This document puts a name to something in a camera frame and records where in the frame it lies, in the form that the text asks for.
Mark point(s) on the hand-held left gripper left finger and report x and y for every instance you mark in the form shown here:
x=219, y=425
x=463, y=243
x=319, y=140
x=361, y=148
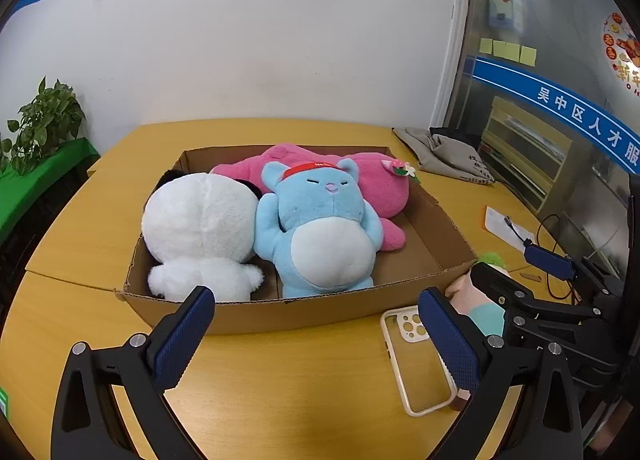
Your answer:
x=182, y=335

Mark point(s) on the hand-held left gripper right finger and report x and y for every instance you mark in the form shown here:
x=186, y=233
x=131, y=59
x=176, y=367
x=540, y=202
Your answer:
x=447, y=340

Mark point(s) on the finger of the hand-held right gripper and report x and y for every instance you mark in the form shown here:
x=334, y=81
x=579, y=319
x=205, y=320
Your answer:
x=495, y=285
x=547, y=260

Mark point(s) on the pink teal green-haired plush toy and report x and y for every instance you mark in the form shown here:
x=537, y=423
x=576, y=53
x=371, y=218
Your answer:
x=465, y=287

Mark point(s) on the cardboard box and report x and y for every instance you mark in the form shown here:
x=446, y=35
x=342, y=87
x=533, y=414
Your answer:
x=437, y=235

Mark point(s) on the white plush toy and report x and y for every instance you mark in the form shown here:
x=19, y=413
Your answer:
x=200, y=220

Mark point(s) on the pink bear plush toy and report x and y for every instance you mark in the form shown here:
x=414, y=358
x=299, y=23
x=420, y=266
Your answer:
x=380, y=185

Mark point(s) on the blue plush toy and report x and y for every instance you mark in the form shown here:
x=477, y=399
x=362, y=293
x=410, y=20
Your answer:
x=310, y=220

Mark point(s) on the cream phone case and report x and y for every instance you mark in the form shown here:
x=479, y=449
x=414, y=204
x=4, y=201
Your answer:
x=412, y=337

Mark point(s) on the white paper sheet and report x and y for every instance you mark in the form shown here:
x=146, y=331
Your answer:
x=497, y=222

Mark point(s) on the wooden shelf unit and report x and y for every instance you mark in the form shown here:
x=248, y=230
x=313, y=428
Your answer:
x=530, y=125

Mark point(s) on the grey cloth bag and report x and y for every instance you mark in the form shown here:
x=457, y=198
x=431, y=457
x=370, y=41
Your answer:
x=440, y=155

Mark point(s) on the blue banner strip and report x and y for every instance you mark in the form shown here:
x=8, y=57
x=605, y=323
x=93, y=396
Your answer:
x=550, y=95

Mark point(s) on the yellow sticky note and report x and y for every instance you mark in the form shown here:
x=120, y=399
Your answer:
x=499, y=47
x=511, y=50
x=486, y=45
x=527, y=55

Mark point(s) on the green cloth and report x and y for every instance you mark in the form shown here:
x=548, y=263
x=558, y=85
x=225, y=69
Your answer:
x=40, y=180

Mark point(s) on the red festive window sticker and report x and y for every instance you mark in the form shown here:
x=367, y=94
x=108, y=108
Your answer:
x=625, y=48

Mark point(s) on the potted green plant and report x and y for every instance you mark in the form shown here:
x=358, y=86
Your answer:
x=45, y=115

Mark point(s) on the grey metal door frame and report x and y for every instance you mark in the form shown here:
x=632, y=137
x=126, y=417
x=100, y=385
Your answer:
x=457, y=65

